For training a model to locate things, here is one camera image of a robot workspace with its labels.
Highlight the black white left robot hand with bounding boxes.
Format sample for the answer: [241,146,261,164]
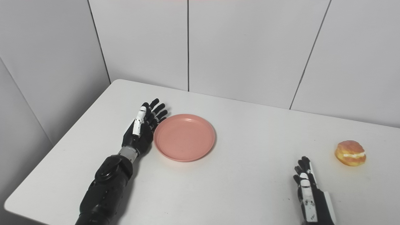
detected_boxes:
[121,98,168,157]

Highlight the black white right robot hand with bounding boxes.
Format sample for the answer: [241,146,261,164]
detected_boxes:
[293,156,337,225]

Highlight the pink round plate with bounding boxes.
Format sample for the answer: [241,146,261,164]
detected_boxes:
[153,114,216,162]

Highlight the golden cream puff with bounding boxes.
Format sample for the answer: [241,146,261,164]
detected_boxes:
[335,140,367,167]

